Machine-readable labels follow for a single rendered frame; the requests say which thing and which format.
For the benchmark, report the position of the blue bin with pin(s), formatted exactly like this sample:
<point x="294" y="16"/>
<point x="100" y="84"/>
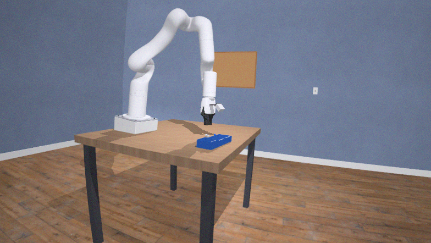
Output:
<point x="213" y="142"/>

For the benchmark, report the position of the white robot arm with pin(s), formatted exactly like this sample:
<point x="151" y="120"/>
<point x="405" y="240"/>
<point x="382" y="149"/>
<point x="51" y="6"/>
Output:
<point x="141" y="60"/>

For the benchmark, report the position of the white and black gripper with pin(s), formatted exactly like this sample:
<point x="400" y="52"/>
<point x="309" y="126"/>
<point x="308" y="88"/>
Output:
<point x="208" y="111"/>

